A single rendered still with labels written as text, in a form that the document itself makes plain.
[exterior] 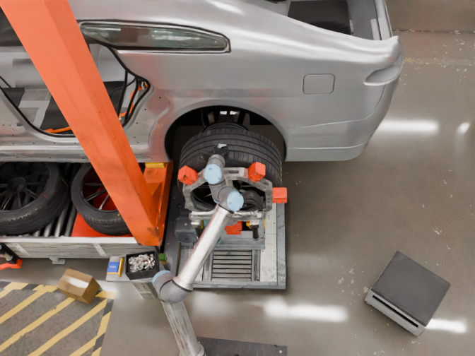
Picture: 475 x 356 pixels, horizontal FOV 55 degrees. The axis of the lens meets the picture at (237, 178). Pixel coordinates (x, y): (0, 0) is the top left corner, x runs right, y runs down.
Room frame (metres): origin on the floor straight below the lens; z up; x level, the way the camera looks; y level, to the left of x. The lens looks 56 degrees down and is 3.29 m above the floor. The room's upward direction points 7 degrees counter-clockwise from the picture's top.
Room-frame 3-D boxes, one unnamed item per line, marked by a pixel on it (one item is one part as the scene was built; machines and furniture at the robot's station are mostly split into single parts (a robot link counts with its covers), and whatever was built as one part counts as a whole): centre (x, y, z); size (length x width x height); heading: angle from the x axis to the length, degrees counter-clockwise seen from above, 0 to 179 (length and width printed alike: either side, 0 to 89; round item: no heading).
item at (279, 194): (1.47, -0.24, 0.85); 0.09 x 0.08 x 0.07; 82
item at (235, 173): (1.51, 0.07, 0.85); 0.54 x 0.07 x 0.54; 82
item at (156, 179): (1.82, 0.58, 0.69); 0.52 x 0.17 x 0.35; 172
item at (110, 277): (1.29, 0.73, 0.44); 0.43 x 0.17 x 0.03; 82
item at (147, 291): (1.29, 0.76, 0.21); 0.10 x 0.10 x 0.42; 82
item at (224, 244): (1.69, 0.08, 0.13); 0.50 x 0.36 x 0.10; 82
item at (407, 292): (0.98, -1.04, 0.17); 0.43 x 0.36 x 0.34; 44
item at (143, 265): (1.28, 0.69, 0.51); 0.20 x 0.14 x 0.13; 90
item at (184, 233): (1.74, 0.39, 0.26); 0.42 x 0.18 x 0.35; 172
